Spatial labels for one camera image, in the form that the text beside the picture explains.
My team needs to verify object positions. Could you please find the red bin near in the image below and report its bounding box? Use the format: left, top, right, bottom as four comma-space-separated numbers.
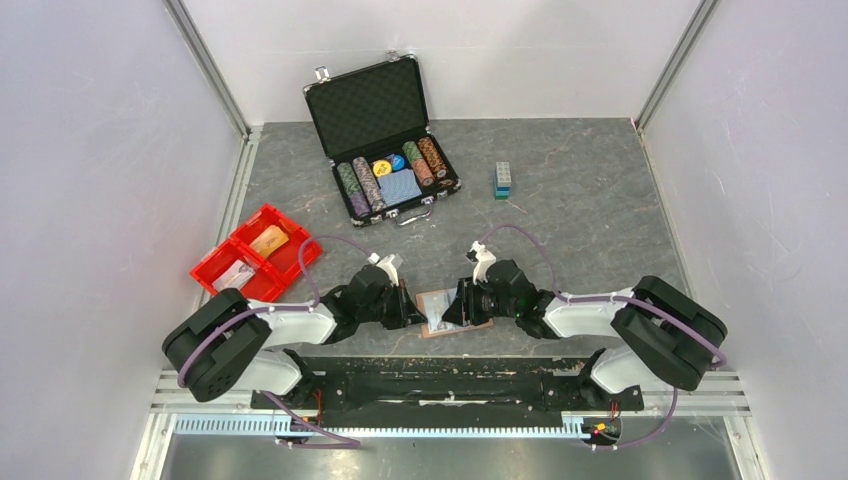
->
189, 240, 285, 302

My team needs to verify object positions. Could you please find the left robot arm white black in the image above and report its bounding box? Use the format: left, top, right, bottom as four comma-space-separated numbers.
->
162, 265, 427, 408

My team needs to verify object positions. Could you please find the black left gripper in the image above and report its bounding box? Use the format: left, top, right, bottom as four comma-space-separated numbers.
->
358, 279, 428, 330

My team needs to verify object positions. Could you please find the gold credit card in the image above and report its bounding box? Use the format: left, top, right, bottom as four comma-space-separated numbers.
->
249, 225, 289, 259

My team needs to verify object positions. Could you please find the red bin far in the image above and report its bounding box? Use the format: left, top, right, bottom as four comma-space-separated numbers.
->
229, 204, 323, 298

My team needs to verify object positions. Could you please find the aluminium slotted cable duct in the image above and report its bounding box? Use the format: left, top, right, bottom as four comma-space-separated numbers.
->
173, 411, 586, 439

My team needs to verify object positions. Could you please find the blue playing card deck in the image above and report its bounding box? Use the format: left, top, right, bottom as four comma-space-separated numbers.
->
377, 169, 422, 206

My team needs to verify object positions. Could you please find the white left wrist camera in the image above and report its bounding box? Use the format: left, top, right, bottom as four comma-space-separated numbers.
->
368, 253, 403, 286

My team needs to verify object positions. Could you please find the right aluminium frame post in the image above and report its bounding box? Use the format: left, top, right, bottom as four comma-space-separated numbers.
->
633, 0, 720, 135

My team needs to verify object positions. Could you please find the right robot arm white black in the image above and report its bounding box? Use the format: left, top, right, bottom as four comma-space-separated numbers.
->
441, 260, 728, 408

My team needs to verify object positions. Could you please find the left aluminium frame post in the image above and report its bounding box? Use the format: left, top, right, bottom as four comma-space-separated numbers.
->
163, 0, 251, 139

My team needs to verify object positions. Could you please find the aluminium frame post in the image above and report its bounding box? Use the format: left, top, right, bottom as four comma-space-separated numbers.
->
163, 0, 251, 139
633, 0, 720, 135

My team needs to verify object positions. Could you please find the green red chip stack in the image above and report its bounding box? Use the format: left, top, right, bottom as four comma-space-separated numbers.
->
402, 141, 435, 187

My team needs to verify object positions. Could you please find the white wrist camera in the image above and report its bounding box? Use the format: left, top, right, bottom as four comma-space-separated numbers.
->
466, 241, 497, 285
368, 253, 403, 286

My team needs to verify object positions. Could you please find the green purple chip stack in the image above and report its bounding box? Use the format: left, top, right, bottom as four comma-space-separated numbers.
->
336, 163, 371, 217

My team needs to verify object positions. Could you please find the blue dealer chip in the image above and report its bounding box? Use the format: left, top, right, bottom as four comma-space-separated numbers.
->
386, 154, 407, 172

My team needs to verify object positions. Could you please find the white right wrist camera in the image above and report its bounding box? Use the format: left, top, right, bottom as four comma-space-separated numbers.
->
466, 241, 497, 285

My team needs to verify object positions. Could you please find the silver VIP card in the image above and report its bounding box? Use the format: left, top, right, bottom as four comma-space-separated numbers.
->
419, 288, 458, 336

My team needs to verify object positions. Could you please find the black poker chip case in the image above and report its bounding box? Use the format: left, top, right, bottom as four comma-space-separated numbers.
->
303, 51, 462, 228

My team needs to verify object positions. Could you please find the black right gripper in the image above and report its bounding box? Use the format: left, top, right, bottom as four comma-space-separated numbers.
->
442, 274, 519, 326

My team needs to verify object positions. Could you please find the white card in bin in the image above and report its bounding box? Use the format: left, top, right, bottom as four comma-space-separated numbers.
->
212, 260, 256, 292

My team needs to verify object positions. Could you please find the yellow dealer chip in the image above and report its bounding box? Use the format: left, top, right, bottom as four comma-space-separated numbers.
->
371, 160, 393, 178

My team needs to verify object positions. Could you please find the red bin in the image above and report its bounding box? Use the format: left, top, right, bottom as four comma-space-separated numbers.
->
229, 204, 323, 298
189, 240, 285, 302

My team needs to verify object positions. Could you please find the pink grey chip stack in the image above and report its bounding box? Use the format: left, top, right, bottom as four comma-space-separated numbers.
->
352, 157, 387, 212

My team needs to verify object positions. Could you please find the brown orange chip stack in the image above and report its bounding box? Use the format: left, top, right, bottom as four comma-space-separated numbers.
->
417, 137, 447, 179

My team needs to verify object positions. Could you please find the grey blue toy brick stack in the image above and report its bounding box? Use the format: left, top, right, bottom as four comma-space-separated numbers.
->
493, 161, 512, 200

